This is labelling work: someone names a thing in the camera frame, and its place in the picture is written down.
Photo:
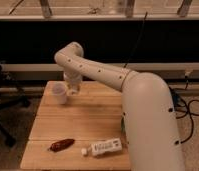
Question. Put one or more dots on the white wall plug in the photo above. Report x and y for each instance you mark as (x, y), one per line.
(188, 72)

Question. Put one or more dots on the white sponge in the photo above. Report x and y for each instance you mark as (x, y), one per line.
(73, 92)

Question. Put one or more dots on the red chili pepper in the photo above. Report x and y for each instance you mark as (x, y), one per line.
(61, 145)

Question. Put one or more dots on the white tube with cap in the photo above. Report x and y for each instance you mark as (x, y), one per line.
(102, 147)

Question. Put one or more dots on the blue power adapter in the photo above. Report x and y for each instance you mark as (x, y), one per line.
(175, 99)

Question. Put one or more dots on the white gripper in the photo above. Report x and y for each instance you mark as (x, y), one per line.
(73, 81)

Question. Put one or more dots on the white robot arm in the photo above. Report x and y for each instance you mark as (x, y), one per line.
(152, 133)

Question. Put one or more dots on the black office chair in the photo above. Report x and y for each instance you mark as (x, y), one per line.
(22, 98)

